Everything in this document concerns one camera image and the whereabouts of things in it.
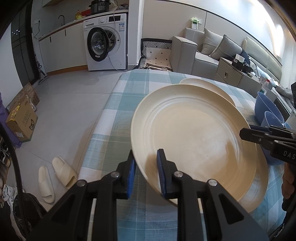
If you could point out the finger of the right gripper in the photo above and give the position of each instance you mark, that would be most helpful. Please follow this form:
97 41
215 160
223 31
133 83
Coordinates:
256 135

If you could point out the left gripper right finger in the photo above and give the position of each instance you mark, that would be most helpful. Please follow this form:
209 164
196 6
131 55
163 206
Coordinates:
206 211

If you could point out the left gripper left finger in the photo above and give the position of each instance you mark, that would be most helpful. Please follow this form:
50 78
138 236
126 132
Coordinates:
88 202

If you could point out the small blue bowl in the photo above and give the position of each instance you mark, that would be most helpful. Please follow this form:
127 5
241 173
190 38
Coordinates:
271 120

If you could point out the large blue bowl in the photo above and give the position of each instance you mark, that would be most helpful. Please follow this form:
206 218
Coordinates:
262 104

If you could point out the large cream plate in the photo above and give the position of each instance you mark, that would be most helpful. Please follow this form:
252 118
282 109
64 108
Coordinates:
198 131

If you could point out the right hand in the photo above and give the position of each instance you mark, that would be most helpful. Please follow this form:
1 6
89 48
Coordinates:
288 187

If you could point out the beige bedside cabinet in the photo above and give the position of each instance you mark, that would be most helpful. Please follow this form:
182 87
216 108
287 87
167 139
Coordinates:
227 74

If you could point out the black box on cabinet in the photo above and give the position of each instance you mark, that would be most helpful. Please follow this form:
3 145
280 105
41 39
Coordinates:
242 63

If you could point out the teal plaid tablecloth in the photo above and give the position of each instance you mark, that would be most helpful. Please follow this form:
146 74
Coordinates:
146 215

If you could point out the dark grey cushion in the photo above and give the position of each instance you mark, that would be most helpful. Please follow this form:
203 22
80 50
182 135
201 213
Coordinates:
227 49

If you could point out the grey sofa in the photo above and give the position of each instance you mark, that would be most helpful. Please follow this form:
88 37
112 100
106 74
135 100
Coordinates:
186 57

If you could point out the yellow cardboard box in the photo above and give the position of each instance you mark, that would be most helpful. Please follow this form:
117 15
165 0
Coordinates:
22 119

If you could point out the patterned floor mat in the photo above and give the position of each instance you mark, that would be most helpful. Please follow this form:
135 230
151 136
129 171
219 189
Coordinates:
155 54

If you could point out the white washing machine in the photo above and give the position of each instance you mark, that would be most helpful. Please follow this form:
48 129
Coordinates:
105 39

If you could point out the black pressure cooker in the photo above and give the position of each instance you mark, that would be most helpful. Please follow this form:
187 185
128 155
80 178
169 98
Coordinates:
99 6

